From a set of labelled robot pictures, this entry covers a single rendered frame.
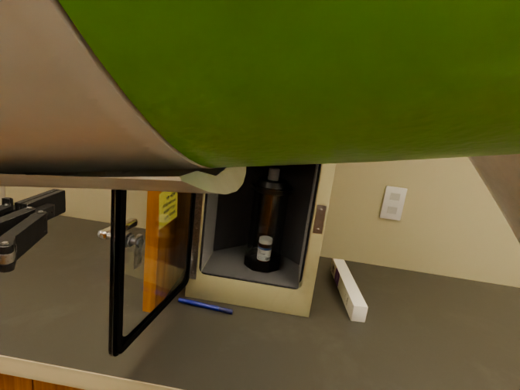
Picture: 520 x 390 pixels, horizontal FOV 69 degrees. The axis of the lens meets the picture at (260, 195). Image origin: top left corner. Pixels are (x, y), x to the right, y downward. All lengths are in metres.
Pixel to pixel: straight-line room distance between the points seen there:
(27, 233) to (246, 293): 0.65
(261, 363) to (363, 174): 0.74
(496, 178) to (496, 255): 1.29
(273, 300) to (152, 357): 0.32
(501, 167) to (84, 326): 0.84
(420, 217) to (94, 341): 1.05
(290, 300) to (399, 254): 0.57
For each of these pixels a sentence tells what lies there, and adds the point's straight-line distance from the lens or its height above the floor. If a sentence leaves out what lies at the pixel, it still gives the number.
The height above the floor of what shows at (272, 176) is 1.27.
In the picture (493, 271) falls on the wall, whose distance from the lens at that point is 1.56.
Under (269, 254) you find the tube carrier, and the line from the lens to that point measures 0.99.
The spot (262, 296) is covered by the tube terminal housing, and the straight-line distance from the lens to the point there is 0.98.
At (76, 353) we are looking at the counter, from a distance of 0.87.
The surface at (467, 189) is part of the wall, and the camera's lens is 1.42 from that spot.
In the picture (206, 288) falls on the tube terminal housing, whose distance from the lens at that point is 0.99.
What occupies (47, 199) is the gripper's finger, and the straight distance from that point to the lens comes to 0.52.
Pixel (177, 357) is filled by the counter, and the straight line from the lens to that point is 0.84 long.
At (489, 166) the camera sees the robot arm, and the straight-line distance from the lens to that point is 0.24.
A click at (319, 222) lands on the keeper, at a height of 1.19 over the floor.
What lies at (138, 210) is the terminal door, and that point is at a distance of 0.68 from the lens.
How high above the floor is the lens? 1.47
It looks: 15 degrees down
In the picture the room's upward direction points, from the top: 7 degrees clockwise
